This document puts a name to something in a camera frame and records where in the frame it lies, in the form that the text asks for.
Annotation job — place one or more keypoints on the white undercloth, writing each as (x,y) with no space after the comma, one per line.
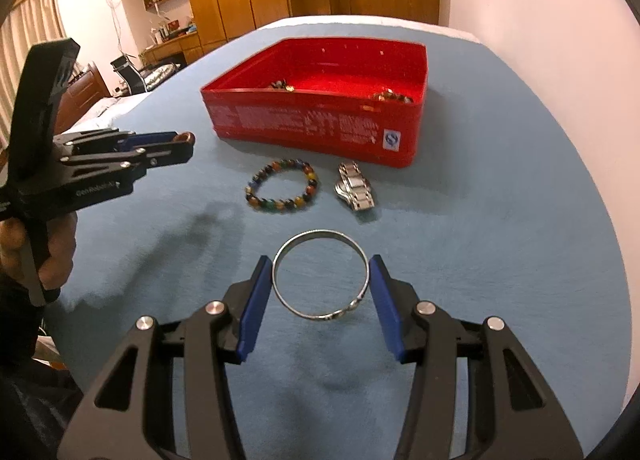
(375,18)

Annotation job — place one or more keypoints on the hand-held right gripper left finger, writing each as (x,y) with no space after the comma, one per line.
(255,310)

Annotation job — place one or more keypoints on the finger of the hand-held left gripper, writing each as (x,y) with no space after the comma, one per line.
(145,139)
(170,156)

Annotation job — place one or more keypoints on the person's left hand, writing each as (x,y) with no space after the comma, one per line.
(60,250)

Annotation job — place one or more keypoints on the wooden desk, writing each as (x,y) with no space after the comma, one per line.
(172,47)

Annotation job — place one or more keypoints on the dark wooden headboard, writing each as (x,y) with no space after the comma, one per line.
(85,95)

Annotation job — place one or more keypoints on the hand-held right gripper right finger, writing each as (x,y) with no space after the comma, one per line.
(387,310)

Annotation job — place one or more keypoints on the silver bangle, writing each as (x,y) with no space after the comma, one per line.
(320,233)

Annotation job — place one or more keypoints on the blue tablecloth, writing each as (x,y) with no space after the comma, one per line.
(475,215)

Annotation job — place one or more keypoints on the person's left forearm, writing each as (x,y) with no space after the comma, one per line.
(20,320)

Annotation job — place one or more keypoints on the patterned cushion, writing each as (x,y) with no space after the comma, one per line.
(162,75)

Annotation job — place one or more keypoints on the black office chair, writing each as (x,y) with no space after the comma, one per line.
(127,72)

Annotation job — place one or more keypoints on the silver metal watch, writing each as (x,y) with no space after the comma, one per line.
(356,190)

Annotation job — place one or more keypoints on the beige curtain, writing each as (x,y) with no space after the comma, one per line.
(30,40)

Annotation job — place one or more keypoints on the red tin box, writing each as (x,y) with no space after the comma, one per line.
(300,125)

